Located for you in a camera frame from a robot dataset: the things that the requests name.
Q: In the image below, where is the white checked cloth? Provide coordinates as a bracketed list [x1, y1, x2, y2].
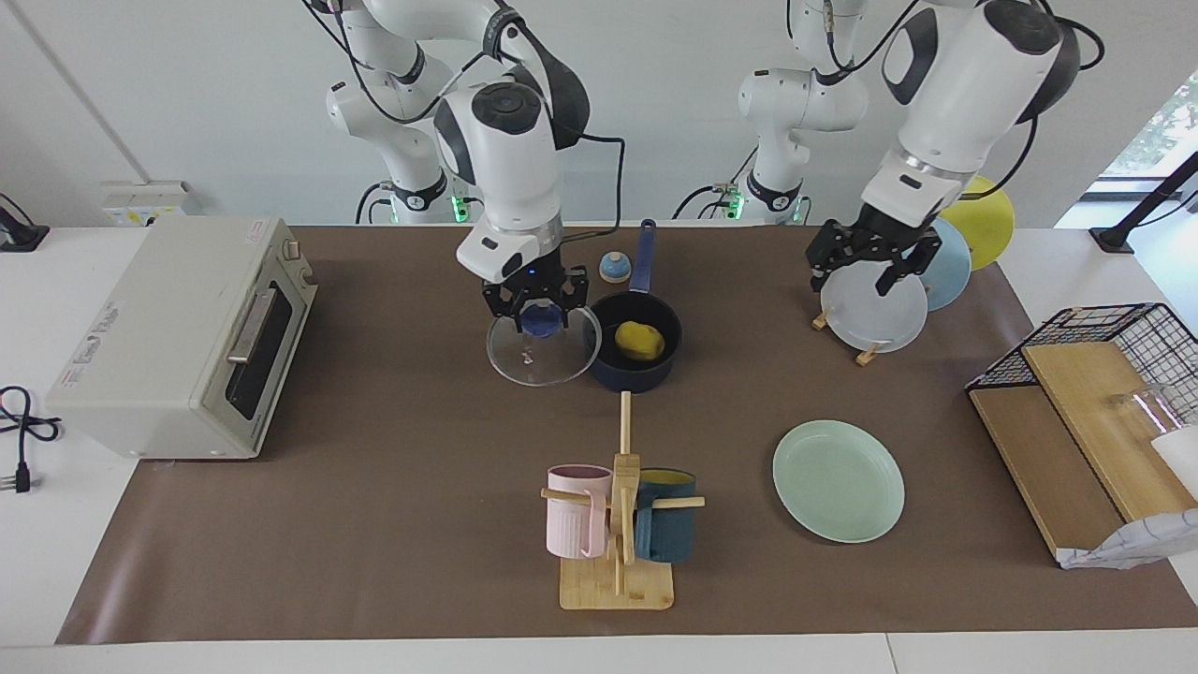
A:
[1058, 508, 1198, 570]

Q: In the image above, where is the teal mug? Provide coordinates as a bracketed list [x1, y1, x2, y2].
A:
[635, 468, 697, 564]

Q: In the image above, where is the glass lid with blue knob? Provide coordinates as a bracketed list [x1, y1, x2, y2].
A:
[486, 301, 603, 388]

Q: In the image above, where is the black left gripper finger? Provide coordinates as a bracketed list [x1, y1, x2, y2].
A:
[877, 239, 943, 299]
[807, 225, 848, 296]

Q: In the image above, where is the dark blue saucepan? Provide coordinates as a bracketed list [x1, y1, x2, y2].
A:
[582, 219, 682, 393]

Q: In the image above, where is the black desk clamp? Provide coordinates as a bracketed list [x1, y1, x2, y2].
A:
[0, 192, 50, 252]

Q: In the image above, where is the wooden plate rack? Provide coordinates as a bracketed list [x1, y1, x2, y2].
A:
[811, 304, 885, 367]

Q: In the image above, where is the brown wooden cutting board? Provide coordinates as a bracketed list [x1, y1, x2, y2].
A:
[969, 386, 1124, 563]

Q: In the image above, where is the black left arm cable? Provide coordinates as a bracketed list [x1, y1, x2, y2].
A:
[822, 0, 1105, 202]

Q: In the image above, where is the clear glass cup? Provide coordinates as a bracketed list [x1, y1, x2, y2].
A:
[1107, 382, 1188, 441]

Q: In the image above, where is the brown table mat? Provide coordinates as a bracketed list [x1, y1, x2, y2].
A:
[56, 225, 1198, 645]

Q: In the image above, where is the black power cord with plug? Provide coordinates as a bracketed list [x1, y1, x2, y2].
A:
[0, 386, 64, 494]

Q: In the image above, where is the grey plate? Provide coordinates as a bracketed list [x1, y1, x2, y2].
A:
[821, 257, 928, 354]

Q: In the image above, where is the yellow potato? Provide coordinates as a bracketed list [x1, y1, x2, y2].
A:
[615, 321, 666, 362]

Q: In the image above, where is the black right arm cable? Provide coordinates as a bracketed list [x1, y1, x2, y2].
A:
[557, 131, 626, 235]

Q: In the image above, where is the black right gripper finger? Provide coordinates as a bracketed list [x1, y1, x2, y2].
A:
[482, 290, 522, 335]
[562, 271, 591, 329]

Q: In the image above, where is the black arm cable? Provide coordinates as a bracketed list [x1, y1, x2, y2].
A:
[557, 131, 626, 235]
[822, 0, 1105, 202]

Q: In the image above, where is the black angled stand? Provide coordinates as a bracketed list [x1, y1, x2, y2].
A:
[1088, 150, 1198, 254]

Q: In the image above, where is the yellow plate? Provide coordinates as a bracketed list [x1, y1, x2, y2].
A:
[939, 176, 1015, 271]

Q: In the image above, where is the wooden mug tree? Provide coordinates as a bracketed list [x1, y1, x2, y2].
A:
[540, 391, 706, 611]

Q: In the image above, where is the light blue plate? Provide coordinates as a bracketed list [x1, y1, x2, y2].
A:
[917, 217, 972, 312]

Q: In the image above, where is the light wooden cutting board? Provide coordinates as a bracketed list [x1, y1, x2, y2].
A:
[1021, 342, 1198, 523]

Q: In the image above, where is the white wall socket box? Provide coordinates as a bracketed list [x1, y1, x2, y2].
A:
[101, 181, 202, 228]

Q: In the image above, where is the cream toaster oven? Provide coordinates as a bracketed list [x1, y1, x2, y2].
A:
[45, 217, 319, 461]

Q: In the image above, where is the pink ribbed mug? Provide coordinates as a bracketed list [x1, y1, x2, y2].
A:
[547, 464, 614, 560]

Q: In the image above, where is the black wire basket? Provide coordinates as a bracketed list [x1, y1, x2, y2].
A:
[966, 302, 1198, 427]

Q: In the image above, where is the green plate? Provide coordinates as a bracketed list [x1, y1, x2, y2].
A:
[773, 419, 906, 544]

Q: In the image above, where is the black base cable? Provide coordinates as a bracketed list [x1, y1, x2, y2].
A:
[672, 140, 759, 221]
[356, 183, 394, 226]

